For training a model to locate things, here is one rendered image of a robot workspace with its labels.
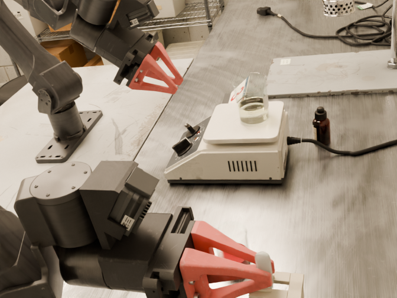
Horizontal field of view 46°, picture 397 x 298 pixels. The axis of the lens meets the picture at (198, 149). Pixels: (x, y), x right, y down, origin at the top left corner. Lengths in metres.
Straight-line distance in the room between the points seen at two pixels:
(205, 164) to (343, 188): 0.22
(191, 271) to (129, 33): 0.50
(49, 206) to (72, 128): 0.59
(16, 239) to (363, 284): 0.39
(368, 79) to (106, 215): 0.75
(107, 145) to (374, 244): 0.56
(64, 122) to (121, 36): 0.28
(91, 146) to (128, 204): 0.60
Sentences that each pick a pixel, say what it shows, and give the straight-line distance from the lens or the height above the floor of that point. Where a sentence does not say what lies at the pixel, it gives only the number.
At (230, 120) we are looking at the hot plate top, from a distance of 0.78.
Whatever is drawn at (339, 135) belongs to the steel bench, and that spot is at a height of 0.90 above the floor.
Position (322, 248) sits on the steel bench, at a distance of 0.66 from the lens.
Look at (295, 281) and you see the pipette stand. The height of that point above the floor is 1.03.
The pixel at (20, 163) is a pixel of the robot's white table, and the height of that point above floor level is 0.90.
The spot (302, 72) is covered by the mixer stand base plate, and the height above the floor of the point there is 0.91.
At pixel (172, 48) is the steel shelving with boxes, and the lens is 3.18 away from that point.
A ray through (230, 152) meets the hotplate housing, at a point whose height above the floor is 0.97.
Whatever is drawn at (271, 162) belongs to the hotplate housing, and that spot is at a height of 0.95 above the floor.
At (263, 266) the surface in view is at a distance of 0.42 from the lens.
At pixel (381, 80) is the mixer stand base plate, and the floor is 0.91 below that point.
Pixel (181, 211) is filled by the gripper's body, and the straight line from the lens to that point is 0.47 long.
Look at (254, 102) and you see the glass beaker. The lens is 0.73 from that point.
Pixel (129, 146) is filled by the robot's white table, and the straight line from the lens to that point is 0.95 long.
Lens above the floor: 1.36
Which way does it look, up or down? 31 degrees down
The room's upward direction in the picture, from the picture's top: 12 degrees counter-clockwise
